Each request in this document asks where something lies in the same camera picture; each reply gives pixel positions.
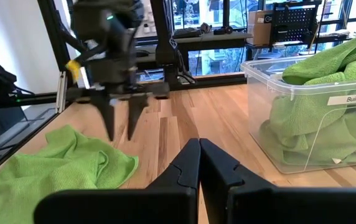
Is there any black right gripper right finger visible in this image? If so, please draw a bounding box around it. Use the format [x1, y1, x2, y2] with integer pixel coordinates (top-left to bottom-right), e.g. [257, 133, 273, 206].
[200, 138, 356, 224]

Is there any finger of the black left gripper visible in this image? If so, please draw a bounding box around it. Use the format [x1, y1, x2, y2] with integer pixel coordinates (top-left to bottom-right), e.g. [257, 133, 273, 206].
[90, 98, 116, 142]
[127, 98, 149, 141]

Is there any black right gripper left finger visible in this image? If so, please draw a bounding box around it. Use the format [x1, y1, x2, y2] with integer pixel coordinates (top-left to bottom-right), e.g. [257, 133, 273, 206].
[34, 138, 202, 224]

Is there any silver aluminium extrusion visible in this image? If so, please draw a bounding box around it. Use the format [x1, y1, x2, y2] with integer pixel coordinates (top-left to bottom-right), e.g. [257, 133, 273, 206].
[55, 70, 69, 114]

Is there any black keyboard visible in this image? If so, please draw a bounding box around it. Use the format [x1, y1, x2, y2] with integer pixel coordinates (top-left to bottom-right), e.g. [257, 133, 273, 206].
[173, 27, 202, 40]

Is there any large window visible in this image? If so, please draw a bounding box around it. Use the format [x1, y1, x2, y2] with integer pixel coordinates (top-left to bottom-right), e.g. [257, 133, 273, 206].
[134, 0, 356, 77]

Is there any dark grey desk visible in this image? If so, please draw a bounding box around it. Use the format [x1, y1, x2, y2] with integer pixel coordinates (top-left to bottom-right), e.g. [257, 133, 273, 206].
[136, 30, 254, 77]

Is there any clear plastic bin with label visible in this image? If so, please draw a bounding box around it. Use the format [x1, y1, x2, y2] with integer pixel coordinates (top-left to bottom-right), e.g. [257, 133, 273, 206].
[240, 54, 356, 175]

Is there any brown cardboard box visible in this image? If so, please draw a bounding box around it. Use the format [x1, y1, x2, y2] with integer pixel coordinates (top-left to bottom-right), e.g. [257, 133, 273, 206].
[246, 9, 274, 46]

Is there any black pegboard panel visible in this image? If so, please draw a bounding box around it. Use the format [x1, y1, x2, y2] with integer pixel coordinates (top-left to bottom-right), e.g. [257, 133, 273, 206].
[270, 0, 322, 44]

